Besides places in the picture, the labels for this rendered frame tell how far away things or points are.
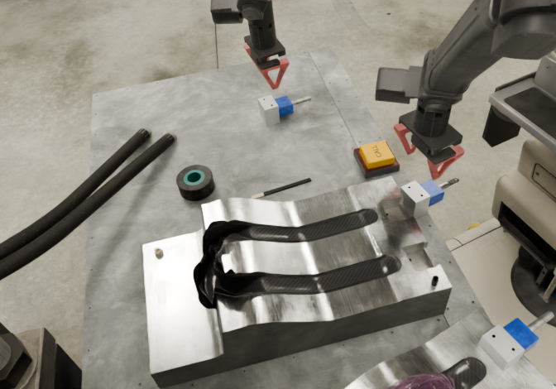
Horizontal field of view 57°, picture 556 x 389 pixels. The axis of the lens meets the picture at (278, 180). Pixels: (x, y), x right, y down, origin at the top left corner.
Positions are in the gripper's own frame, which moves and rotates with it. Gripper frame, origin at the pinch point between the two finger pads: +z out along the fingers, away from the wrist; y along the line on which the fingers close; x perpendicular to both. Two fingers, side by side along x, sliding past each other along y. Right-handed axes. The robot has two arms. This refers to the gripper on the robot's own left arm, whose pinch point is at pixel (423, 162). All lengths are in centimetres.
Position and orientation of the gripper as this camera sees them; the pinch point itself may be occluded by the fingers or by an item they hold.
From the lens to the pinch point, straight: 100.1
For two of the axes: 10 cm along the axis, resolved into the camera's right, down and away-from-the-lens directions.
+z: 0.8, 6.8, 7.3
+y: 4.4, 6.4, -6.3
